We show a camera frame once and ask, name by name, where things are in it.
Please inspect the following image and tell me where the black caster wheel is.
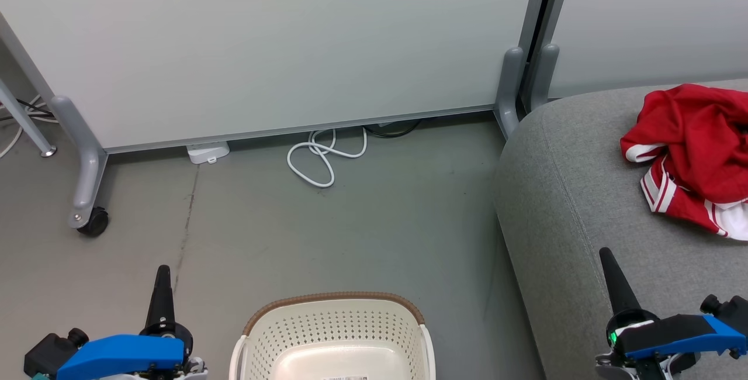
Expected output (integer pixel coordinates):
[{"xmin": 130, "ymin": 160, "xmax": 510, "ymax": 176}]
[{"xmin": 77, "ymin": 207, "xmax": 110, "ymax": 237}]

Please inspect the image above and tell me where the grey partition foot with caster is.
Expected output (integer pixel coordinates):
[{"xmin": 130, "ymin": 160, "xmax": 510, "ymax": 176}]
[{"xmin": 50, "ymin": 95, "xmax": 110, "ymax": 230}]

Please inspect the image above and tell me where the white coiled cable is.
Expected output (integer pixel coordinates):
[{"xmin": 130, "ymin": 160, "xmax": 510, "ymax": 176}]
[{"xmin": 286, "ymin": 127, "xmax": 369, "ymax": 189}]

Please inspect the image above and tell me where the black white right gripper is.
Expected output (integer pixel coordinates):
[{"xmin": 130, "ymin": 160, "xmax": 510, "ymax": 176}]
[{"xmin": 595, "ymin": 247, "xmax": 697, "ymax": 380}]

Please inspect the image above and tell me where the thin white cable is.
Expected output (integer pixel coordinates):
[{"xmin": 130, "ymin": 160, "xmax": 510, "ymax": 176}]
[{"xmin": 0, "ymin": 95, "xmax": 44, "ymax": 160}]

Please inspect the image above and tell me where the red garment with white stripes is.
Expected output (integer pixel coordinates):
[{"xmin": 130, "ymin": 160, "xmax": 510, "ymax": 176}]
[{"xmin": 619, "ymin": 83, "xmax": 748, "ymax": 241}]

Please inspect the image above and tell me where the grey fabric sofa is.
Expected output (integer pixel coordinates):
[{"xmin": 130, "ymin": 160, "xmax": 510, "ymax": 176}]
[{"xmin": 493, "ymin": 79, "xmax": 748, "ymax": 380}]

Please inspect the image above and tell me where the thin black cable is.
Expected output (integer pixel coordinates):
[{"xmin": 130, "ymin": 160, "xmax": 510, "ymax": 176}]
[{"xmin": 15, "ymin": 98, "xmax": 59, "ymax": 123}]

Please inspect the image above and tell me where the grey metal table leg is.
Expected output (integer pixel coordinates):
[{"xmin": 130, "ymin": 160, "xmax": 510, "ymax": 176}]
[{"xmin": 0, "ymin": 79, "xmax": 57, "ymax": 158}]

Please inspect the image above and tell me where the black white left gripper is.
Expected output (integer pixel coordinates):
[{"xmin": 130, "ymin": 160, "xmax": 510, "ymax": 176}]
[{"xmin": 139, "ymin": 264, "xmax": 209, "ymax": 380}]

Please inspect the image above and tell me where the cream perforated laundry basket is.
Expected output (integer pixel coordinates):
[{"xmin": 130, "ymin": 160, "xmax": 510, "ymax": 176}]
[{"xmin": 229, "ymin": 291, "xmax": 437, "ymax": 380}]

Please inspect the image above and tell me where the wide white partition panel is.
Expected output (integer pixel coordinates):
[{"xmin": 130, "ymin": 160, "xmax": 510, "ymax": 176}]
[{"xmin": 0, "ymin": 0, "xmax": 553, "ymax": 154}]

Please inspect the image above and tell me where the white power adapter box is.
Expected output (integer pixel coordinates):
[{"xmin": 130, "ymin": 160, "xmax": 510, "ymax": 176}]
[{"xmin": 186, "ymin": 141, "xmax": 231, "ymax": 165}]

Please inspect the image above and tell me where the black floor cable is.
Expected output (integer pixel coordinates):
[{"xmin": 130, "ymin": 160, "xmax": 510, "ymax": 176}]
[{"xmin": 362, "ymin": 118, "xmax": 423, "ymax": 138}]

